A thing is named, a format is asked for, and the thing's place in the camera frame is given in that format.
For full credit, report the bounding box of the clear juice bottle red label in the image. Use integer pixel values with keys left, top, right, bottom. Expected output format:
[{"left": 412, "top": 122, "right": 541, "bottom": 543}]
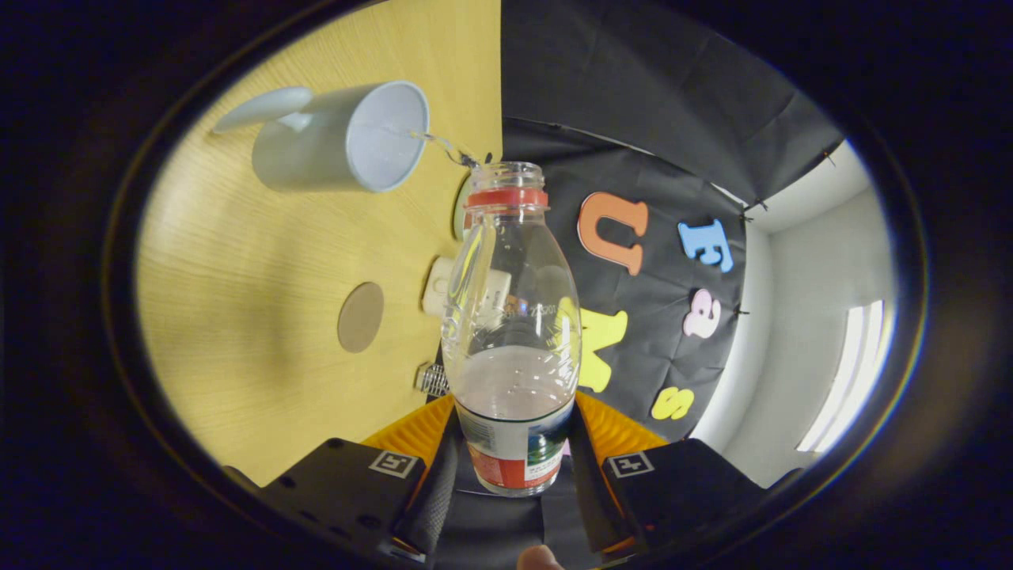
[{"left": 441, "top": 161, "right": 583, "bottom": 498}]

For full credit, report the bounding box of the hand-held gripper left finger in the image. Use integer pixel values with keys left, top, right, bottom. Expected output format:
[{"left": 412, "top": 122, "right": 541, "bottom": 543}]
[{"left": 257, "top": 393, "right": 466, "bottom": 563}]

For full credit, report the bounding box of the white toaster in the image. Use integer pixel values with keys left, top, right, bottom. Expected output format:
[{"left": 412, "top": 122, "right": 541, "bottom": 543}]
[{"left": 422, "top": 255, "right": 512, "bottom": 321}]

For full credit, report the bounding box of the large ceiling light panel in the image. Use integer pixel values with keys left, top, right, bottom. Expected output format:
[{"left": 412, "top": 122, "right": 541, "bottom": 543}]
[{"left": 795, "top": 299, "right": 886, "bottom": 454}]

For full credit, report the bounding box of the wooden table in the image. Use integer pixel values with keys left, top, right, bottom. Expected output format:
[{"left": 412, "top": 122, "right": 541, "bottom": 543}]
[{"left": 136, "top": 0, "right": 503, "bottom": 488}]

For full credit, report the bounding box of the black backdrop cloth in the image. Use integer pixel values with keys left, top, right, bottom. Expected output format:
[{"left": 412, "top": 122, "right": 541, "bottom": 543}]
[{"left": 431, "top": 0, "right": 844, "bottom": 564}]

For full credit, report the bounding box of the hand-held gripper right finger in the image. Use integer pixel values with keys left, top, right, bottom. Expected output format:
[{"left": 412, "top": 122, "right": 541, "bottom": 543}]
[{"left": 568, "top": 389, "right": 768, "bottom": 555}]

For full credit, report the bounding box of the pale green plate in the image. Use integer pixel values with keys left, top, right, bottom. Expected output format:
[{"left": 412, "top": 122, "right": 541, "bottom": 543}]
[{"left": 453, "top": 174, "right": 473, "bottom": 242}]

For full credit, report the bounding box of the white cup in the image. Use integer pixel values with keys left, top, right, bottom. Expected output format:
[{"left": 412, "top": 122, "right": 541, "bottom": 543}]
[{"left": 212, "top": 80, "right": 431, "bottom": 194}]

